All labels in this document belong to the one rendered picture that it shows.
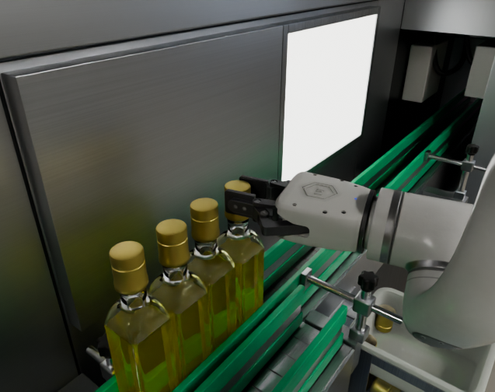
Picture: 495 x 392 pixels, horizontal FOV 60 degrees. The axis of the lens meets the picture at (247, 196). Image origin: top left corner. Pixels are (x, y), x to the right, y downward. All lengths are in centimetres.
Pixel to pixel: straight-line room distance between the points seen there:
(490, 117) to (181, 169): 99
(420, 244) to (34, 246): 44
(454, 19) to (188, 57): 92
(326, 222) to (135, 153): 26
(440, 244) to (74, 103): 41
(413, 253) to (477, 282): 11
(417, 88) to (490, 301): 123
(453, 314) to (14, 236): 46
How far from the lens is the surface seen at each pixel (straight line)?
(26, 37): 49
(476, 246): 37
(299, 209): 47
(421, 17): 141
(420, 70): 155
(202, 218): 51
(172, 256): 48
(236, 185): 55
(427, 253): 47
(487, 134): 142
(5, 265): 57
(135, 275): 45
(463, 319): 40
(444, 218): 48
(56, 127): 51
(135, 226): 62
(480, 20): 137
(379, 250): 48
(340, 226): 47
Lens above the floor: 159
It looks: 29 degrees down
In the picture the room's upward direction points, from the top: straight up
